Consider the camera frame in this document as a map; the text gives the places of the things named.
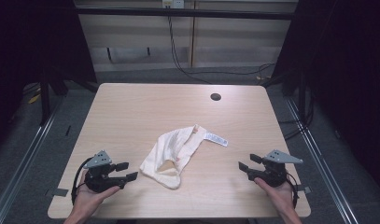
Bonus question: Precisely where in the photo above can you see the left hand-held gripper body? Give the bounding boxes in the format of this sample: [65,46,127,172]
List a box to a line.
[83,150,120,193]

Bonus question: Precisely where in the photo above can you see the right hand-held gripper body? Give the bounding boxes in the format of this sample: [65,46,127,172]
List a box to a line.
[255,149,303,189]

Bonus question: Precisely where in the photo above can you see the pale cotton cloth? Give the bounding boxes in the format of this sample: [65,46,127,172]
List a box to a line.
[139,124,229,190]

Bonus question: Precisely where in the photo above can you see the person's left hand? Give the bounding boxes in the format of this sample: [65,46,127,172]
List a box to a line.
[73,170,120,216]

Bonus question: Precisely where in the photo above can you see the person's right hand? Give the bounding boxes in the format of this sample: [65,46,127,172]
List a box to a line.
[254,177,297,216]

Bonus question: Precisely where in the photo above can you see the black metal stand leg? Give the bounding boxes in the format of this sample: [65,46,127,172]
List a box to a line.
[39,79,52,126]

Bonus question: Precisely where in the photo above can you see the yellow floor object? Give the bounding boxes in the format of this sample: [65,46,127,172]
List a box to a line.
[27,92,42,105]

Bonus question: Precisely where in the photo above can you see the black curtain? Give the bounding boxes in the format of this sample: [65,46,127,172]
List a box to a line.
[271,0,380,197]
[0,0,97,150]

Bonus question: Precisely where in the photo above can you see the black horizontal metal bar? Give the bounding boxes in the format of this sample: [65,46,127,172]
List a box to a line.
[75,7,295,21]

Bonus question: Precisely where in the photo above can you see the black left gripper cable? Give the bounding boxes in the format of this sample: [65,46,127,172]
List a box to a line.
[71,157,92,206]

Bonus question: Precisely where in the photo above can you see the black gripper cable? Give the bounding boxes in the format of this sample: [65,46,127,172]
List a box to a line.
[286,172,300,209]
[71,157,92,206]

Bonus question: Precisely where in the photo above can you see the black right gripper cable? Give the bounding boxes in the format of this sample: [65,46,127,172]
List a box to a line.
[286,172,300,209]

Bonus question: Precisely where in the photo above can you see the metal floor rail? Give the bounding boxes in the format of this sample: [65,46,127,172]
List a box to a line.
[284,96,360,224]
[0,94,67,224]

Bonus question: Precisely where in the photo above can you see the black floor cables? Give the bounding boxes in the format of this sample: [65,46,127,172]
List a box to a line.
[277,92,315,140]

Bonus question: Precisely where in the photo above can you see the black wall cable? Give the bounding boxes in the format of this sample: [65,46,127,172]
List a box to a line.
[167,15,276,85]

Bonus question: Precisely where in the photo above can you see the white wall power socket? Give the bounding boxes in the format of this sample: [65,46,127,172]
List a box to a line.
[162,0,186,9]

